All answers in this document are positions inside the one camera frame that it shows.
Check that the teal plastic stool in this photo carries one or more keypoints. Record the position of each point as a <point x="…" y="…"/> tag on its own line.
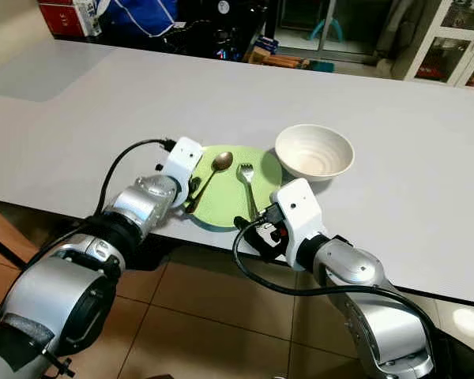
<point x="324" y="30"/>

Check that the white carton box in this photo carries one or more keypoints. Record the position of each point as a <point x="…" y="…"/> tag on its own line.
<point x="88" y="16"/>

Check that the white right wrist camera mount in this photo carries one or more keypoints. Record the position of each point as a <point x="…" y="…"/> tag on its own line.
<point x="304" y="213"/>

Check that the round green plate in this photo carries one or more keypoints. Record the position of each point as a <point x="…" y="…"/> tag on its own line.
<point x="225" y="193"/>

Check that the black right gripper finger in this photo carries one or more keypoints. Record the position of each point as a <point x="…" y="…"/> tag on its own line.
<point x="250" y="234"/>
<point x="245" y="223"/>

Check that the metal spoon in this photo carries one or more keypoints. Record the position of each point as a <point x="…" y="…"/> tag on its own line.
<point x="221" y="162"/>

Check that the white glass-door cabinet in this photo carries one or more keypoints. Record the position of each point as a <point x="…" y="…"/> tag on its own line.
<point x="442" y="43"/>

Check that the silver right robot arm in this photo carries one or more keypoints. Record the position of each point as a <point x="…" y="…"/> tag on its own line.
<point x="371" y="300"/>

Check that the red cardboard box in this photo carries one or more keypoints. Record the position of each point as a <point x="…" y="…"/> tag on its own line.
<point x="62" y="17"/>

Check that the white ribbed bowl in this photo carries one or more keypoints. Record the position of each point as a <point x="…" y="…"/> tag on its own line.
<point x="314" y="150"/>

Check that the brown wooden tray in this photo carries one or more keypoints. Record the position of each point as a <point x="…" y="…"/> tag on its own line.
<point x="278" y="60"/>

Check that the metal fork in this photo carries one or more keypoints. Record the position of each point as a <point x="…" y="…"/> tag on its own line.
<point x="246" y="175"/>

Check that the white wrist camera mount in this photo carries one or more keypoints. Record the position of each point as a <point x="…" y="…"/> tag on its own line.
<point x="183" y="158"/>
<point x="304" y="213"/>

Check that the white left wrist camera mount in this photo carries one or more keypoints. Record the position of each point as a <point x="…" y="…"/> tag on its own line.
<point x="183" y="158"/>

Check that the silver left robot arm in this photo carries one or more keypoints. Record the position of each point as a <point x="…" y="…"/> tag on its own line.
<point x="63" y="300"/>

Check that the black metal table leg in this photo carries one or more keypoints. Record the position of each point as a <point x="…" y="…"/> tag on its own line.
<point x="6" y="254"/>

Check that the blue bag with white trim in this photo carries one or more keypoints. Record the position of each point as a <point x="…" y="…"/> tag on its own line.
<point x="138" y="16"/>

